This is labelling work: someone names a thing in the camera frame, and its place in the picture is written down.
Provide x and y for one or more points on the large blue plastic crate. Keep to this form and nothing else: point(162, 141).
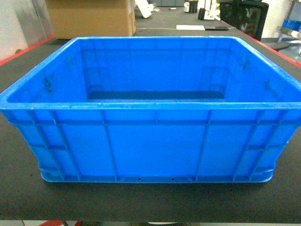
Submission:
point(155, 110)

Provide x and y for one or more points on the brown cardboard box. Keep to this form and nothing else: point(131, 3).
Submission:
point(86, 18)

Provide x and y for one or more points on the flat white board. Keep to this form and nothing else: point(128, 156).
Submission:
point(190, 27)

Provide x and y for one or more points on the black office chair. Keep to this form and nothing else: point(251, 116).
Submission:
point(248, 16)

